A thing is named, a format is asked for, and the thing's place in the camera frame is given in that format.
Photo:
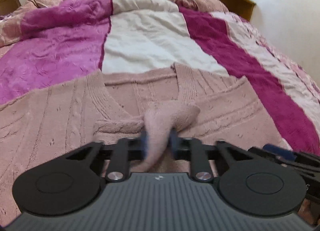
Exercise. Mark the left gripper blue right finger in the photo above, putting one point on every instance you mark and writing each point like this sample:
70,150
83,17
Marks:
193,151

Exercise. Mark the patchwork purple white quilt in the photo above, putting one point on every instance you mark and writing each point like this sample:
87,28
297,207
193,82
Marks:
51,41

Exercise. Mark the pink knitted cardigan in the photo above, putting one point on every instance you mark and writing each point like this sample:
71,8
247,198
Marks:
46,123

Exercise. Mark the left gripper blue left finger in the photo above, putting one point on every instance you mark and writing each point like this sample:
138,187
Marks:
123,152

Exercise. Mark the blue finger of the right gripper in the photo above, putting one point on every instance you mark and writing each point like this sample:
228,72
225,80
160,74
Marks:
280,152

